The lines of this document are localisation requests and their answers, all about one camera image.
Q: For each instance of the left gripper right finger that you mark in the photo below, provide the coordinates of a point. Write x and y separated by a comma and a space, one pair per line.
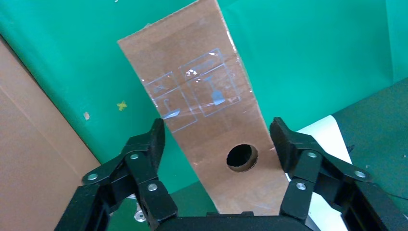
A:
299, 197

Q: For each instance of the green table cloth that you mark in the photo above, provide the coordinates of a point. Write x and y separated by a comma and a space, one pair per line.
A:
302, 57

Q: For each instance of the white sheet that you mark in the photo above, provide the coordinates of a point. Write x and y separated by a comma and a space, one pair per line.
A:
331, 137

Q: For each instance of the large open torn carton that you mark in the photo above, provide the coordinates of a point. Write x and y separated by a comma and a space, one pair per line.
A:
35, 153

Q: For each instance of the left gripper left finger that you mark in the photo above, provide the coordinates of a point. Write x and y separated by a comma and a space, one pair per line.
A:
149, 191

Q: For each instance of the small cardboard box with hole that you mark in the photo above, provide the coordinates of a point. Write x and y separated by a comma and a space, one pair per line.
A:
197, 127

